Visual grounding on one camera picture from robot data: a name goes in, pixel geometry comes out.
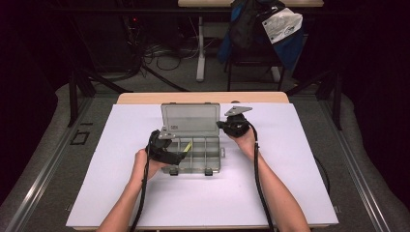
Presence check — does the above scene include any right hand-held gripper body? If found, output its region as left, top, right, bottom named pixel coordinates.
left=223, top=105, right=253, bottom=139

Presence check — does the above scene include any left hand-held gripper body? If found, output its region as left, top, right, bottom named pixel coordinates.
left=147, top=127, right=179, bottom=166

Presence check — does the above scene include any grey clear plastic compartment box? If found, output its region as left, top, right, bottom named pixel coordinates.
left=160, top=101, right=226, bottom=177

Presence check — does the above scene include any person's right hand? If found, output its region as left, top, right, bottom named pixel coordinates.
left=228, top=127, right=259, bottom=161

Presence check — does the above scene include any person's left hand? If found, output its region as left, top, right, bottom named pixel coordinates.
left=132, top=147, right=169, bottom=185

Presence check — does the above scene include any light wooden table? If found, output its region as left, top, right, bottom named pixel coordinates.
left=72, top=91, right=337, bottom=232

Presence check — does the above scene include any white board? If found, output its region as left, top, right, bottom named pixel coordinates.
left=65, top=102, right=339, bottom=228

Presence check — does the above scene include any white desk leg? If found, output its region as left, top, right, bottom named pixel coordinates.
left=270, top=66, right=282, bottom=83
left=195, top=15, right=207, bottom=83

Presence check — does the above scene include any black metal chair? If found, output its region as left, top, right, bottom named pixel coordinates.
left=224, top=42, right=286, bottom=92

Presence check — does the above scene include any blue and black jacket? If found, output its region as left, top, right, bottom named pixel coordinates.
left=216, top=0, right=306, bottom=72

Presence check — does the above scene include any black metal stand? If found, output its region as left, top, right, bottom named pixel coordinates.
left=66, top=69, right=133, bottom=129
left=284, top=69, right=343, bottom=131

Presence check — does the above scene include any white paper bag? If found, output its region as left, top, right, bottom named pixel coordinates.
left=261, top=7, right=304, bottom=44

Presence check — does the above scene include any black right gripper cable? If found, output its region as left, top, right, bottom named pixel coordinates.
left=246, top=121, right=275, bottom=232

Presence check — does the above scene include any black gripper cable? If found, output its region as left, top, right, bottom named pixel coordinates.
left=130, top=138, right=154, bottom=232
left=246, top=121, right=275, bottom=232

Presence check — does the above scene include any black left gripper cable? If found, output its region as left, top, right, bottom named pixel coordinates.
left=130, top=138, right=154, bottom=232

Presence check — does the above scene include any bundle of floor cables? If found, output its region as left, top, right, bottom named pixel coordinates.
left=141, top=40, right=201, bottom=72

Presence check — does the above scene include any thin black floor cable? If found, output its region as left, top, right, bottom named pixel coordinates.
left=313, top=156, right=332, bottom=196

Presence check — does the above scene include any aluminium floor rail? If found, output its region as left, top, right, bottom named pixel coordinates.
left=6, top=96, right=95, bottom=232
left=318, top=96, right=393, bottom=232

